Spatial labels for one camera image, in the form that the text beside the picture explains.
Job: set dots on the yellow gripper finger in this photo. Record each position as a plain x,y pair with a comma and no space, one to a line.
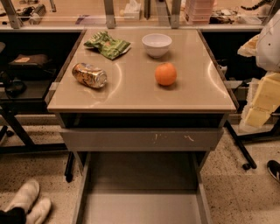
265,101
249,48

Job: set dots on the orange fruit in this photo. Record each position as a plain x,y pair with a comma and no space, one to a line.
165,74

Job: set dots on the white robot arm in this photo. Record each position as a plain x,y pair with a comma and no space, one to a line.
265,46

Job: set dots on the grey drawer cabinet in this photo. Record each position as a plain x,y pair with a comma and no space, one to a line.
133,113

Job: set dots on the open middle drawer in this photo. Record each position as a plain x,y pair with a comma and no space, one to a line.
141,188

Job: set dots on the pink storage box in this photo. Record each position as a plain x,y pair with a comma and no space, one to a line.
198,11

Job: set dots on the black shoe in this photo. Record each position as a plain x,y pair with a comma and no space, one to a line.
274,169

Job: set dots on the white ceramic bowl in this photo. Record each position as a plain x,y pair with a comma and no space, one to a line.
156,44

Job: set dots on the green chip bag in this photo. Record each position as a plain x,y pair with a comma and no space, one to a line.
109,47

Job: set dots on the crushed gold soda can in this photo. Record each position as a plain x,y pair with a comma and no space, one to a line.
89,75

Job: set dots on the black headphones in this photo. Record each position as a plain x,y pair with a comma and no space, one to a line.
13,88

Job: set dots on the white right shoe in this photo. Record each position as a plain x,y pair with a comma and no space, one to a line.
39,212

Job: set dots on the black desk leg frame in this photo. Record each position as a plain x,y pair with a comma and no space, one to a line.
240,141

